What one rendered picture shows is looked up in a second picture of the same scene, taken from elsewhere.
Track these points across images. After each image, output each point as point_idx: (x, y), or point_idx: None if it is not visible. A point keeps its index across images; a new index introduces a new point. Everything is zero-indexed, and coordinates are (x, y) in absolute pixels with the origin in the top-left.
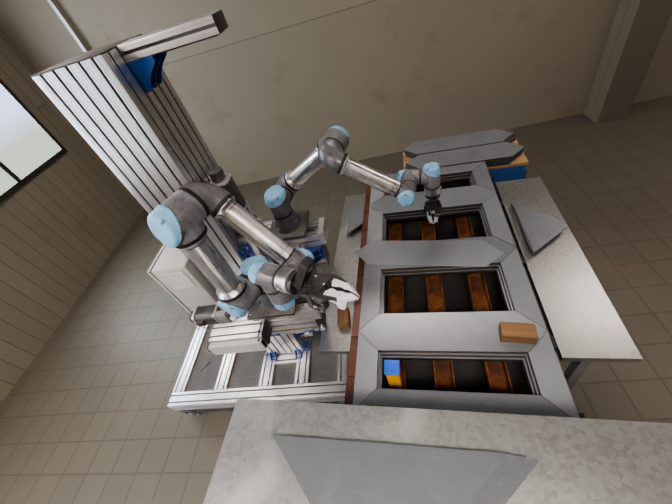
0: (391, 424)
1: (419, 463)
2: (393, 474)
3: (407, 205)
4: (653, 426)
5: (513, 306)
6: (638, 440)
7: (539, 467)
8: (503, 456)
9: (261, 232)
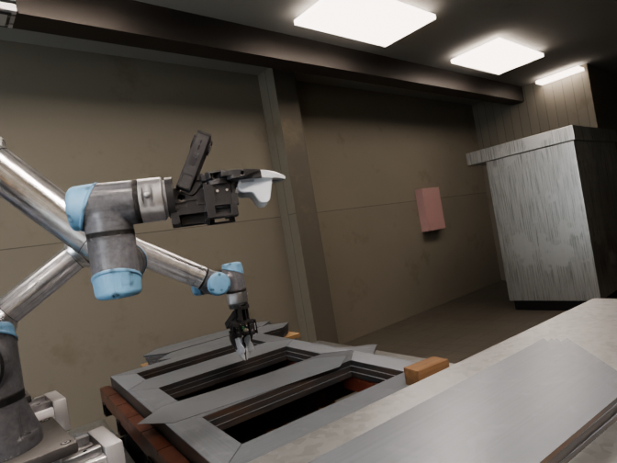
0: (410, 401)
1: (493, 381)
2: (484, 402)
3: (223, 290)
4: (581, 306)
5: (399, 372)
6: (588, 310)
7: (575, 342)
8: (544, 341)
9: (61, 191)
